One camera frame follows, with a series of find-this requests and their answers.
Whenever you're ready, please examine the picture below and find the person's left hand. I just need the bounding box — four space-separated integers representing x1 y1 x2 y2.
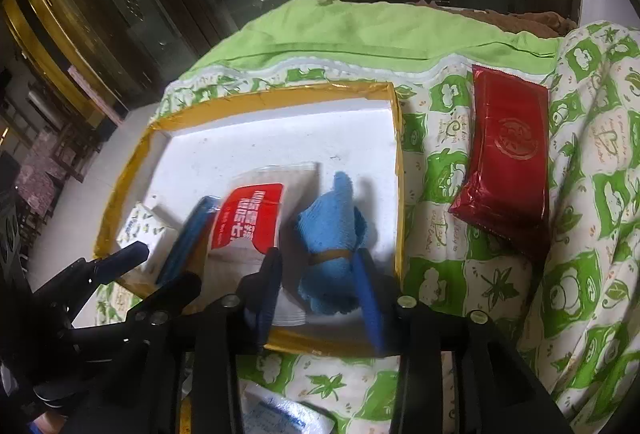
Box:
29 411 66 434

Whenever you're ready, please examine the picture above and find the white foam tray gold rim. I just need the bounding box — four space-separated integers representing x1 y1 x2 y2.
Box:
96 81 404 357

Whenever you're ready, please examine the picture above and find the white lemon print tissue pack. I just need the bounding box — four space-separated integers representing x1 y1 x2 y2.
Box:
116 202 178 277

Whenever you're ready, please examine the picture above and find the white blue label packet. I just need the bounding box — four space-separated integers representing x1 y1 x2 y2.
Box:
239 380 335 434

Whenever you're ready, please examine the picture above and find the blue cloth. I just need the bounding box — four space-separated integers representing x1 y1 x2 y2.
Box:
295 171 368 316

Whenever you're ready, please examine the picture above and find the white red label snack bag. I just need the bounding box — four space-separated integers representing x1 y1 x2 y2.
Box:
198 162 319 327

